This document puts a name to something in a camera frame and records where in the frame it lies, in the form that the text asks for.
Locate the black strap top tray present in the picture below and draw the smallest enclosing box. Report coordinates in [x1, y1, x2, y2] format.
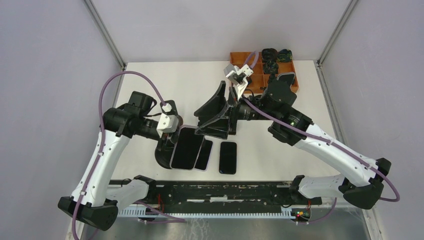
[261, 47, 279, 64]

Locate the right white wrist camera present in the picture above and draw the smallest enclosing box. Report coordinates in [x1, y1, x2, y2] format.
[223, 63, 254, 100]

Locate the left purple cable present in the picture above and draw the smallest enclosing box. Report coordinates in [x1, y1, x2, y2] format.
[71, 70, 186, 240]

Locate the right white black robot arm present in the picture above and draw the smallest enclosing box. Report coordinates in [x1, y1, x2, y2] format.
[194, 80, 392, 210]

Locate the white cable duct rail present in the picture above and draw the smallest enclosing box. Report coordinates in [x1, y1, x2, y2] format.
[117, 204, 297, 220]

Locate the dark green strap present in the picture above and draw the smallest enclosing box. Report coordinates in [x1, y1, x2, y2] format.
[276, 48, 294, 64]

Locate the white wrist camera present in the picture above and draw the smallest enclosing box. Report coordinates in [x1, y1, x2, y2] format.
[156, 113, 179, 137]
[223, 63, 254, 100]

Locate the black round stand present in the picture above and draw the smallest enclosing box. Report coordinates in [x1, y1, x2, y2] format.
[154, 142, 175, 169]
[259, 74, 277, 93]

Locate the black phone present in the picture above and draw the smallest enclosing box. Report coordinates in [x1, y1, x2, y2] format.
[218, 141, 237, 175]

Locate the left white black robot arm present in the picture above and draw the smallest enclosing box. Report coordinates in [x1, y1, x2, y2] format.
[57, 91, 182, 231]

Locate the grey case phone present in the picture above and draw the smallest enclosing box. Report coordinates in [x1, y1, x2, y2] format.
[170, 125, 205, 170]

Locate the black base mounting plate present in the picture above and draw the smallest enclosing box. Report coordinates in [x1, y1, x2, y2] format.
[109, 175, 323, 215]

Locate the lavender case phone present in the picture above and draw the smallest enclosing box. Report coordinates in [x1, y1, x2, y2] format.
[194, 139, 213, 171]

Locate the orange compartment tray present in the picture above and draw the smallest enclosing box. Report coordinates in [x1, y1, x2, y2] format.
[229, 52, 295, 94]

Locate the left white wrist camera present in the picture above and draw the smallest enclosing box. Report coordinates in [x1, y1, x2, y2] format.
[156, 113, 179, 137]

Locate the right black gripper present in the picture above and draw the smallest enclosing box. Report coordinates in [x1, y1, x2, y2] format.
[194, 80, 278, 139]

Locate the pink case phone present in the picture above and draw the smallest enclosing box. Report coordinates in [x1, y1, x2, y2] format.
[276, 72, 296, 89]

